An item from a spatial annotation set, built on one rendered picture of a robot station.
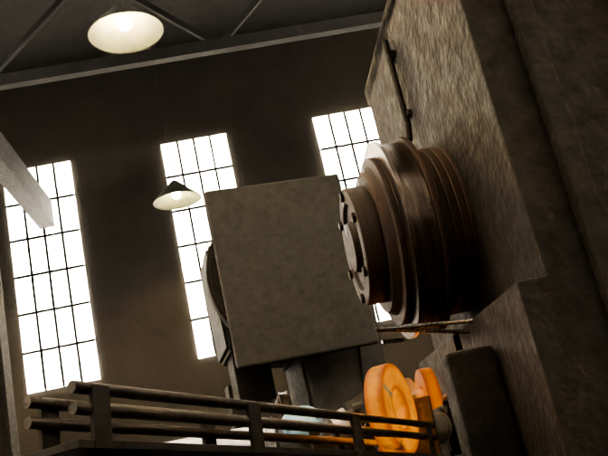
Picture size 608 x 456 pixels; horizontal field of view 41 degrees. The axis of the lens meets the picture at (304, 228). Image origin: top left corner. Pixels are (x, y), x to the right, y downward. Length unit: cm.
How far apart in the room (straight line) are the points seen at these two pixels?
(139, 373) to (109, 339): 66
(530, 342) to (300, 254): 325
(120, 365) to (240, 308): 774
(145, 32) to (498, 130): 570
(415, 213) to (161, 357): 1046
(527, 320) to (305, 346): 311
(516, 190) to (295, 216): 324
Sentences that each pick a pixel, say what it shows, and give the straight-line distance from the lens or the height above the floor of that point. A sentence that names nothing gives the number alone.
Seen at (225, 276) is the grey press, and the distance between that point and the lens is 453.
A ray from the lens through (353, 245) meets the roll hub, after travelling 188.
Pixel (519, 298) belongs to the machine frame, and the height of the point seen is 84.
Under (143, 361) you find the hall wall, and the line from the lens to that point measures 1210.
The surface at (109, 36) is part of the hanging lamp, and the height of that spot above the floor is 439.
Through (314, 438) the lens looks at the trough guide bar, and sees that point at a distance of 122.
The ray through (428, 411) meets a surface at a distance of 146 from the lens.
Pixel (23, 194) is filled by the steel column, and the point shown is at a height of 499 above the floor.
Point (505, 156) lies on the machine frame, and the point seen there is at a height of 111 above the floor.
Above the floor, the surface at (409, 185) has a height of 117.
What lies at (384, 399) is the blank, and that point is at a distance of 133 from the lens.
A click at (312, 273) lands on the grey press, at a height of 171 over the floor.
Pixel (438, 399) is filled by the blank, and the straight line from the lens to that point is 201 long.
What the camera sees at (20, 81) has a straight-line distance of 1093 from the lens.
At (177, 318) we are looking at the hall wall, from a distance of 1215.
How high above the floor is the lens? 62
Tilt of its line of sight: 17 degrees up
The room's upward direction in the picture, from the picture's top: 13 degrees counter-clockwise
